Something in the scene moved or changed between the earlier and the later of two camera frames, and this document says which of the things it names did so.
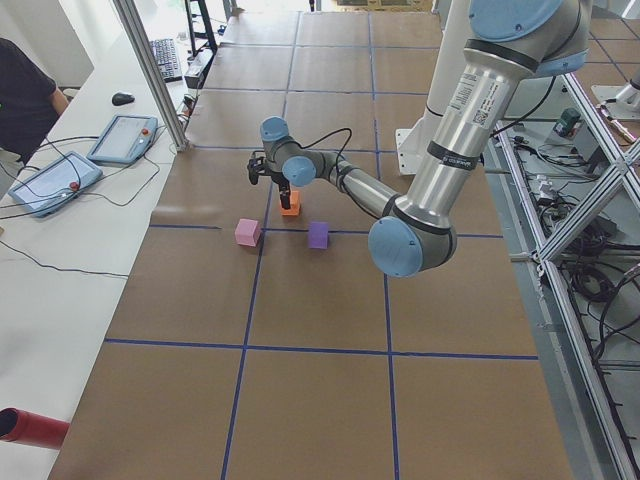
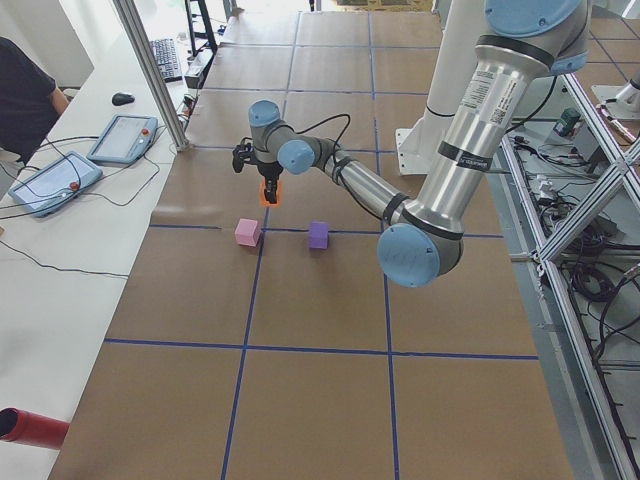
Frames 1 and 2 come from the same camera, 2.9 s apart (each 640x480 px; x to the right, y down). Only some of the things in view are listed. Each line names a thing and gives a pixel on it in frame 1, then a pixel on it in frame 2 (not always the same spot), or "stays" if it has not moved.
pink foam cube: x=248 y=232 stays
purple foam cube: x=318 y=235 stays
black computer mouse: x=120 y=99 stays
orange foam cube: x=295 y=206 to x=279 y=192
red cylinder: x=31 y=429 stays
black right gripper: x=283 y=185 to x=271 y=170
